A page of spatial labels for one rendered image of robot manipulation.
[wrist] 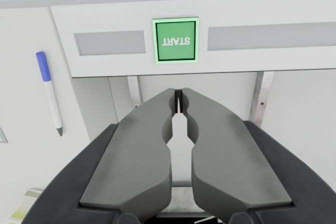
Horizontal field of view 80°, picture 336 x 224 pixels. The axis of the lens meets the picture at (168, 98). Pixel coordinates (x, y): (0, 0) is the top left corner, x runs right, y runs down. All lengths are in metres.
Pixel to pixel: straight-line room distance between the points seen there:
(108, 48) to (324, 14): 0.27
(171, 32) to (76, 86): 0.16
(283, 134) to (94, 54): 0.48
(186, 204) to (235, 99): 0.33
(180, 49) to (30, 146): 0.31
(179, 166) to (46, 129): 0.37
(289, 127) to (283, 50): 0.31
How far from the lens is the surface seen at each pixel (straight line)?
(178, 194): 0.62
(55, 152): 0.42
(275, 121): 0.56
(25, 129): 0.41
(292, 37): 0.31
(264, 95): 0.47
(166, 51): 0.27
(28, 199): 0.51
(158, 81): 0.44
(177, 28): 0.26
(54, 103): 0.34
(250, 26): 0.28
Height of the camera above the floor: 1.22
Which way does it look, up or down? 59 degrees down
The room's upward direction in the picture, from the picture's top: 177 degrees counter-clockwise
